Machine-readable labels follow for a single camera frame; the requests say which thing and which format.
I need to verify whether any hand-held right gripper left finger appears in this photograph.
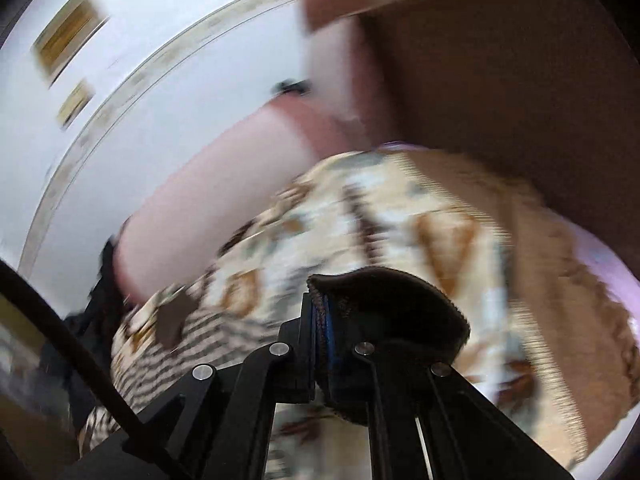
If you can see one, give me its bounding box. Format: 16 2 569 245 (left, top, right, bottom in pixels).
60 291 321 480

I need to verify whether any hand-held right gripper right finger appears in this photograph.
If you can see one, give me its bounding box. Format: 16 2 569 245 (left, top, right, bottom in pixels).
319 299 577 480

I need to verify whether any beige black checkered shirt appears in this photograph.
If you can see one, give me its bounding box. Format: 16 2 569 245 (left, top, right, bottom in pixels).
80 267 472 461

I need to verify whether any leaf print blanket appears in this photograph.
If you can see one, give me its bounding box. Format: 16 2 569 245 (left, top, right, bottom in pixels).
80 147 632 480

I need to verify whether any black cloth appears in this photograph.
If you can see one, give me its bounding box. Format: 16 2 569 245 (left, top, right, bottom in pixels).
65 237 132 431

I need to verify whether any small black object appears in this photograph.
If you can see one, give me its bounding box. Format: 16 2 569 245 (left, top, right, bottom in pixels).
272 79 309 96

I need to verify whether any pink and brown sofa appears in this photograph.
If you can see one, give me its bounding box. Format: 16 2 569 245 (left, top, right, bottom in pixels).
112 0 640 461

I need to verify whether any black cable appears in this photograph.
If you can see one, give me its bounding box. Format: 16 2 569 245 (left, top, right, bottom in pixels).
0 259 153 443

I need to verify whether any small framed wall picture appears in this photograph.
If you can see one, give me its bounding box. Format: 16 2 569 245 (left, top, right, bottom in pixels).
55 77 97 129

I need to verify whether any large framed wall picture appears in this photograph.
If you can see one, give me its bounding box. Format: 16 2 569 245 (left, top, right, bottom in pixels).
30 0 112 84

